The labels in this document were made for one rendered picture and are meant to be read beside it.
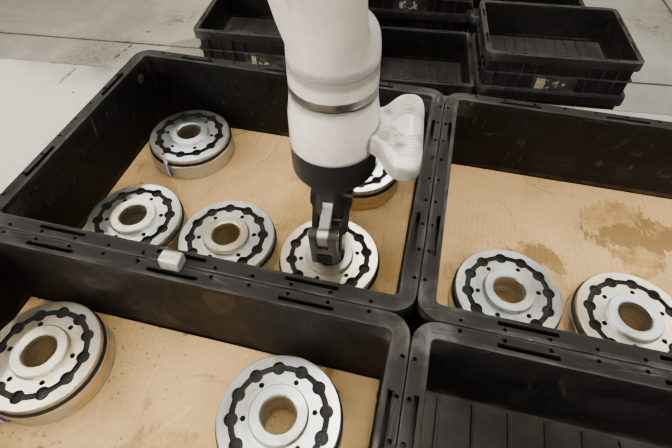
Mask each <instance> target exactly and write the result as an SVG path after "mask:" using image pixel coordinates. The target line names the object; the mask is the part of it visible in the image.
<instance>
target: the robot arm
mask: <svg viewBox="0 0 672 448"><path fill-rule="evenodd" d="M268 3H269V6H270V9H271V11H272V14H273V17H274V20H275V23H276V25H277V27H278V30H279V32H280V34H281V36H282V39H283V41H284V44H285V61H286V72H287V82H288V109H287V111H288V125H289V135H290V145H291V155H292V165H293V169H294V171H295V173H296V175H297V176H298V178H299V179H300V180H301V181H302V182H303V183H305V184H306V185H307V186H309V187H310V188H311V191H310V203H311V204H312V227H311V226H310V228H309V230H308V232H307V236H308V240H309V245H310V251H311V258H312V261H313V262H319V263H321V264H323V265H326V266H332V265H338V263H339V262H340V261H341V251H342V249H343V245H342V236H343V235H344V234H346V232H347V229H348V224H349V211H350V208H351V206H352V202H353V194H354V189H355V188H356V187H358V186H360V185H362V184H363V183H365V182H366V181H367V180H368V179H369V178H370V176H371V175H372V173H373V171H374V169H375V165H376V158H377V159H378V160H379V161H380V163H381V164H382V166H383V168H384V169H385V171H386V173H387V174H388V175H389V176H390V177H391V178H393V179H395V180H399V181H412V180H414V179H415V178H417V176H418V174H419V172H420V168H421V162H422V156H423V136H424V103H423V101H422V99H421V98H420V97H419V96H417V95H415V94H403V95H401V96H399V97H397V98H396V99H394V100H393V101H392V102H390V103H389V104H388V105H386V106H384V107H380V104H379V80H380V67H381V51H382V38H381V30H380V26H379V22H378V21H377V19H376V17H375V15H374V14H373V13H372V12H371V11H370V10H369V9H368V0H268ZM319 215H320V216H321V217H320V216H319ZM332 218H333V219H343V220H342V221H332Z"/></svg>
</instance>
